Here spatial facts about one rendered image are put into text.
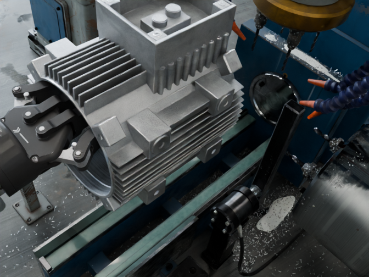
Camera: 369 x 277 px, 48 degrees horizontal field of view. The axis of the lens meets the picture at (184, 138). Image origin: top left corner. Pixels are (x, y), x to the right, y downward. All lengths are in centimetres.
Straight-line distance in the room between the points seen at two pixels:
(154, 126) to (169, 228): 48
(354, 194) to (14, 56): 108
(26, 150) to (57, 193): 66
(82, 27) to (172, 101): 66
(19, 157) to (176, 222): 53
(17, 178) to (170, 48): 20
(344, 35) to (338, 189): 39
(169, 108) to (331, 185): 40
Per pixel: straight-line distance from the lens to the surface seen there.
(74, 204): 106
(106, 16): 48
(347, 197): 78
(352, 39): 102
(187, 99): 48
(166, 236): 88
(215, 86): 48
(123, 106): 44
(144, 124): 43
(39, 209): 106
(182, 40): 44
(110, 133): 41
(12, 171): 43
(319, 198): 79
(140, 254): 86
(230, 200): 79
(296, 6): 74
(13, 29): 156
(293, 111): 67
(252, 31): 100
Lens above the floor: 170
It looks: 50 degrees down
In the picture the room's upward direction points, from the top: 9 degrees clockwise
